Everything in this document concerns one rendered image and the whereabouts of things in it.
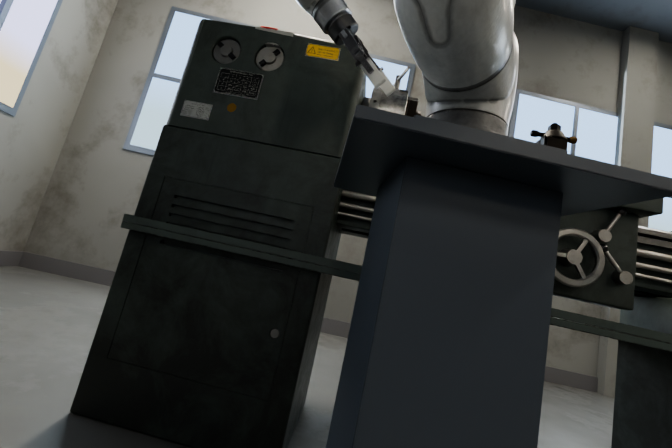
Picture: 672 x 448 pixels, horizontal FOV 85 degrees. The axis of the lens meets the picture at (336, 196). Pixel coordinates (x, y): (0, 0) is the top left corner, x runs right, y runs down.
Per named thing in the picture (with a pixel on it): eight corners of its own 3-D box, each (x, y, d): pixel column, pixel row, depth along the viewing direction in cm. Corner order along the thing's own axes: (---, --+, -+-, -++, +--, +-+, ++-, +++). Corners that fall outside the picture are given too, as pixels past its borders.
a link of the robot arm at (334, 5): (345, 0, 98) (358, 17, 97) (320, 25, 101) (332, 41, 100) (334, -14, 89) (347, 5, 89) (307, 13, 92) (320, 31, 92)
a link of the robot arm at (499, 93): (512, 144, 73) (525, 48, 77) (508, 100, 58) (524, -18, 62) (432, 142, 81) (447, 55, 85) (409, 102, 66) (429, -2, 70)
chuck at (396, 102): (369, 151, 120) (387, 69, 127) (366, 180, 150) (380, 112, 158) (396, 156, 119) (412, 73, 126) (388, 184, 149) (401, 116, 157)
